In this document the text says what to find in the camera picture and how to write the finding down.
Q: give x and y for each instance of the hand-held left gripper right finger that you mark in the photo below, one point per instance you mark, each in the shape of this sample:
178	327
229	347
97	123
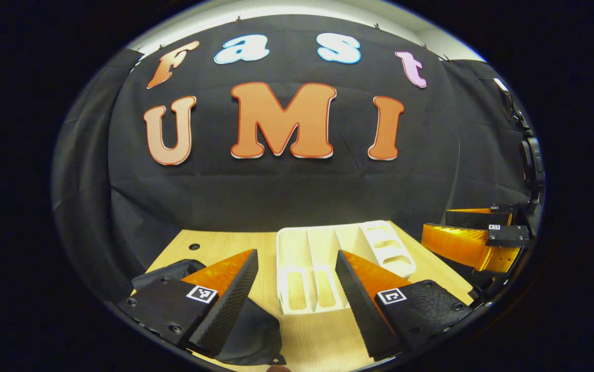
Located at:
359	310

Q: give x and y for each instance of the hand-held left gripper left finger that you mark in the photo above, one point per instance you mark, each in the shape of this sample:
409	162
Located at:
232	305

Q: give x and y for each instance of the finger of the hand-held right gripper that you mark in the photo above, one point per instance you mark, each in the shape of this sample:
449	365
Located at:
457	245
475	217

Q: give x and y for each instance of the black schoolbag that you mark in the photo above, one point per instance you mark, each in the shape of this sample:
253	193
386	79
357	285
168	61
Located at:
255	336

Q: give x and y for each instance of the white plastic bookshelf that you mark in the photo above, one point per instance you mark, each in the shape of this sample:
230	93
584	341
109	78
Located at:
292	253

